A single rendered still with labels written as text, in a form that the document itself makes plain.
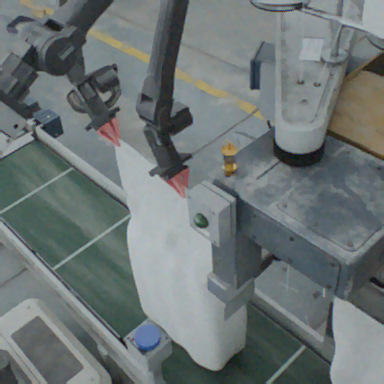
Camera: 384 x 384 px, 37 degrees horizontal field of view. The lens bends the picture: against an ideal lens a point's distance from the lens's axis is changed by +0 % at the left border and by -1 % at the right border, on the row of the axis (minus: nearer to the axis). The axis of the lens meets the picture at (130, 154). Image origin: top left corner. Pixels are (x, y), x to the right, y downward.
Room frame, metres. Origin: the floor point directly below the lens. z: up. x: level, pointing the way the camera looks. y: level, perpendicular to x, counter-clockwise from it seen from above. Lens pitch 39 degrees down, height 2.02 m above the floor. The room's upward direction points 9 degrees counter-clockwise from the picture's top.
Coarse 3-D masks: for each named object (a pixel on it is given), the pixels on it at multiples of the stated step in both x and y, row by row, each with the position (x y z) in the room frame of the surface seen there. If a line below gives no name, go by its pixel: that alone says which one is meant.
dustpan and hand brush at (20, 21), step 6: (30, 6) 4.51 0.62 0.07; (36, 6) 4.49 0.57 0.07; (36, 12) 4.44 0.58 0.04; (42, 12) 4.39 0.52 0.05; (12, 18) 4.35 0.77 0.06; (18, 18) 4.39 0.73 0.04; (24, 18) 4.39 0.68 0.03; (30, 18) 4.36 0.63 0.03; (12, 24) 4.31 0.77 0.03; (18, 24) 4.35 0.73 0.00; (24, 24) 4.33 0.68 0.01; (12, 30) 4.21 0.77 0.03; (18, 30) 4.20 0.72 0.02
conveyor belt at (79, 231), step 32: (0, 160) 2.11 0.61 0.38; (32, 160) 2.06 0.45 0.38; (0, 192) 1.88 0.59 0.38; (32, 192) 1.84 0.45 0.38; (64, 192) 1.81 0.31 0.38; (96, 192) 1.78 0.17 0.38; (32, 224) 1.65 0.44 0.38; (64, 224) 1.62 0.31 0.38; (96, 224) 1.59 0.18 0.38; (64, 256) 1.45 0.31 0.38; (96, 256) 1.42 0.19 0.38; (128, 256) 1.40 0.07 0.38; (96, 288) 1.27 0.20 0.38; (128, 288) 1.25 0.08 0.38; (128, 320) 1.12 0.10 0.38; (256, 320) 1.04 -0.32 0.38; (256, 352) 0.93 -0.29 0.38; (288, 352) 0.91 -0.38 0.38
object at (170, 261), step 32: (128, 160) 1.22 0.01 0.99; (128, 192) 1.24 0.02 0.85; (160, 192) 1.10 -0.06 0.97; (128, 224) 1.17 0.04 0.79; (160, 224) 1.10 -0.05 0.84; (160, 256) 1.02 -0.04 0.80; (192, 256) 0.97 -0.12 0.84; (160, 288) 1.02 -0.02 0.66; (192, 288) 0.91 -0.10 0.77; (160, 320) 1.03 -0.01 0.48; (192, 320) 0.91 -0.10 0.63; (192, 352) 0.92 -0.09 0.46; (224, 352) 0.86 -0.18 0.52
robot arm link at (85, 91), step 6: (90, 78) 1.37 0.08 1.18; (84, 84) 1.35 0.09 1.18; (90, 84) 1.36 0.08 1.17; (96, 84) 1.36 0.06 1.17; (78, 90) 1.35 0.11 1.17; (84, 90) 1.34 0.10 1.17; (90, 90) 1.34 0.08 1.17; (96, 90) 1.36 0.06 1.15; (78, 96) 1.34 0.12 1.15; (84, 96) 1.33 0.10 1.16; (90, 96) 1.33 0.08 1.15; (96, 96) 1.34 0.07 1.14; (84, 102) 1.32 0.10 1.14
